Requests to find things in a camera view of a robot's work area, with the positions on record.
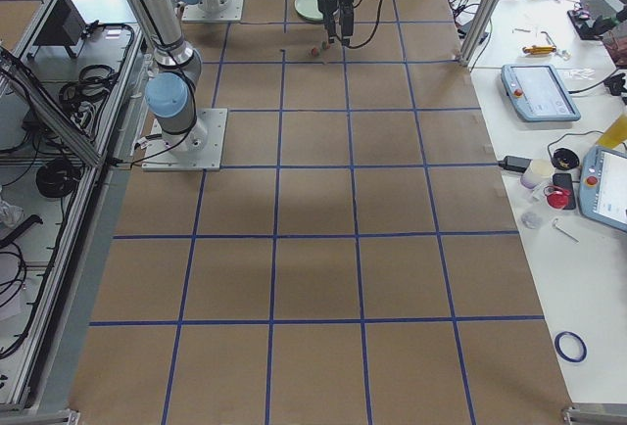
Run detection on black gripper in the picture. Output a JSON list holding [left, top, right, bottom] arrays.
[[317, 0, 356, 47]]

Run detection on light green plate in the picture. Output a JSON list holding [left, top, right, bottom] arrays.
[[294, 0, 323, 24]]

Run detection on golden metal cylinder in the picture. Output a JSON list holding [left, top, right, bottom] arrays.
[[522, 45, 556, 56]]

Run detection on blue teach pendant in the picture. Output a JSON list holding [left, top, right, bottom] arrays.
[[501, 64, 581, 122]]

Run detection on small black adapter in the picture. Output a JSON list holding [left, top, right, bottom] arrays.
[[498, 156, 531, 173]]

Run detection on white paper cup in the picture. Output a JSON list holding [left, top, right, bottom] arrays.
[[520, 159, 555, 189]]

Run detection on black smartphone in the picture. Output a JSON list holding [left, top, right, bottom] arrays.
[[553, 172, 576, 211]]

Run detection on red round lid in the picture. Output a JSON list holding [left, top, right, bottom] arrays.
[[544, 185, 572, 210]]

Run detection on blue tape roll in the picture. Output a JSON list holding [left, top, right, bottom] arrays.
[[554, 331, 588, 364]]

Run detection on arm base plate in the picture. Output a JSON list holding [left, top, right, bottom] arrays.
[[182, 0, 244, 24], [140, 108, 228, 171]]

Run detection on aluminium frame post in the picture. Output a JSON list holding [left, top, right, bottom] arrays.
[[458, 0, 499, 66]]

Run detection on black coiled cables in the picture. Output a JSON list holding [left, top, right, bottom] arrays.
[[34, 158, 82, 201]]

